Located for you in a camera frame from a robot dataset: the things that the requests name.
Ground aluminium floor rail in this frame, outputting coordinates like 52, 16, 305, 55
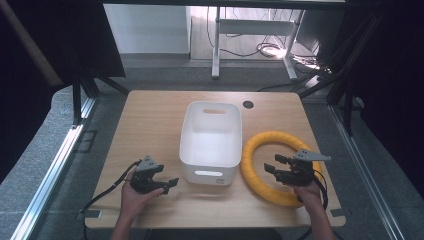
327, 98, 407, 240
9, 95, 98, 240

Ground yellow ring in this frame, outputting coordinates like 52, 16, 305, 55
240, 130, 324, 208

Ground person's left hand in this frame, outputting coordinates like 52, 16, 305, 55
120, 169, 166, 220

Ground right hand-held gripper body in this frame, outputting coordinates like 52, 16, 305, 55
275, 148, 333, 188

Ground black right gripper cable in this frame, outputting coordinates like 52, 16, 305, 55
312, 168, 330, 211

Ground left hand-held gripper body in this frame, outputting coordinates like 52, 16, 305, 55
129, 155, 158, 195

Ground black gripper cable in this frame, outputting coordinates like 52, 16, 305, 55
78, 159, 143, 215
312, 168, 330, 211

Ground black curtain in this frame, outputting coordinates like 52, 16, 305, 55
0, 0, 127, 183
328, 0, 424, 198

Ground black metal stand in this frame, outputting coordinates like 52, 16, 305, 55
70, 64, 130, 127
297, 9, 388, 137

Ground coiled black floor cables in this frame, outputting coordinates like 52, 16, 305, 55
255, 41, 288, 60

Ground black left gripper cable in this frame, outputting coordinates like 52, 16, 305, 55
78, 159, 143, 215

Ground person's right hand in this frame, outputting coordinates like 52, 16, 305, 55
292, 181, 324, 215

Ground white plastic basket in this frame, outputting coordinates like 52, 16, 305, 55
178, 100, 244, 187

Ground white desk frame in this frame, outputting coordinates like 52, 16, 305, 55
211, 6, 306, 81

